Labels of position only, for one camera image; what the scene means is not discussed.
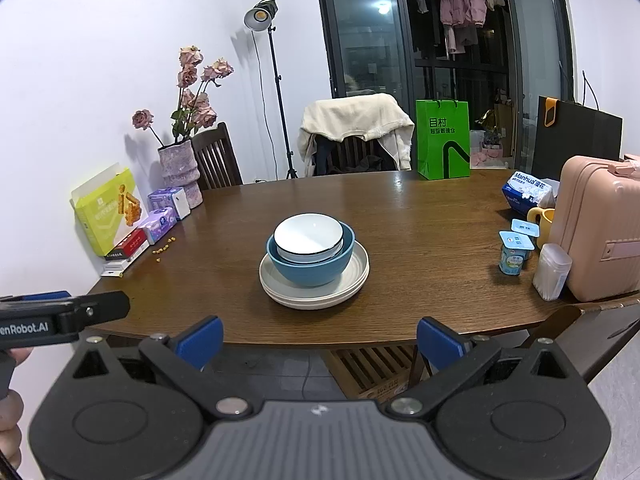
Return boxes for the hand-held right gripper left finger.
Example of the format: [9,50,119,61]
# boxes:
[72,316,253,418]

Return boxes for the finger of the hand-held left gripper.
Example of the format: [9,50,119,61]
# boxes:
[52,290,131,335]
[0,290,72,304]

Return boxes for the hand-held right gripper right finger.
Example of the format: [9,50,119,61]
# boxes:
[382,316,581,418]

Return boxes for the cream round plate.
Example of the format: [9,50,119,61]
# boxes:
[259,240,371,301]
[260,270,370,310]

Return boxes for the blue bowl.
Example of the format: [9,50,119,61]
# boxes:
[266,222,356,288]

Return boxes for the plain white bowl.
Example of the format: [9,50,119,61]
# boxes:
[275,240,347,265]

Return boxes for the large white black-rimmed bowl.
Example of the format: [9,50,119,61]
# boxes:
[273,213,345,261]

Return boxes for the person's left hand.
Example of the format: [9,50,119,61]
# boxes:
[0,346,35,471]

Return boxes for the red flat box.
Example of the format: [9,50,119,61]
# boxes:
[116,228,150,257]

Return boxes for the wooden slatted crate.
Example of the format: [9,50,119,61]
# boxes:
[325,345,426,406]

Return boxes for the scattered yellow crumbs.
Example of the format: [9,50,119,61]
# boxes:
[150,234,178,263]

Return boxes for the green snack box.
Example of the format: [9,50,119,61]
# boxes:
[70,162,146,257]

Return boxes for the purple tissue pack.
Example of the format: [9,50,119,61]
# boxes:
[136,208,178,244]
[147,186,192,222]

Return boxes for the blue yogurt cup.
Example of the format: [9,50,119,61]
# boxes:
[499,230,536,276]
[510,218,542,250]

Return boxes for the clear cotton swab container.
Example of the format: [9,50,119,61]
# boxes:
[531,243,573,302]

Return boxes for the purple textured vase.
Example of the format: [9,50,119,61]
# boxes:
[158,140,204,209]

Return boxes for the yellow mug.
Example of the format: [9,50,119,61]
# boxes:
[526,206,557,250]

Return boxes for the blue tissue pack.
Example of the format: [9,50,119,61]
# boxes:
[501,170,562,213]

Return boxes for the dark wooden chair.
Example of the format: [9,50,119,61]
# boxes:
[191,121,244,191]
[312,132,401,177]

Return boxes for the pink blanket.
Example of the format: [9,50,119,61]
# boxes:
[470,147,506,168]

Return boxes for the green paper bag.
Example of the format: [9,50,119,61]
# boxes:
[416,98,472,181]

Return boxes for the pink suitcase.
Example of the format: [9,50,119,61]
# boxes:
[549,154,640,303]

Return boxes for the black bag with orange tab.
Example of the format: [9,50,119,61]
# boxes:
[531,95,624,181]

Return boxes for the chair draped with clothes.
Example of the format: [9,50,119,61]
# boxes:
[298,92,416,172]

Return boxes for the bunch of pink roses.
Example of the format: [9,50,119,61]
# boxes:
[131,45,235,148]

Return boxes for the glass sliding door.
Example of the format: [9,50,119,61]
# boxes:
[314,0,576,176]

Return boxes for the black tripod light stand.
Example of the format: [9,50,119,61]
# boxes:
[243,0,301,181]

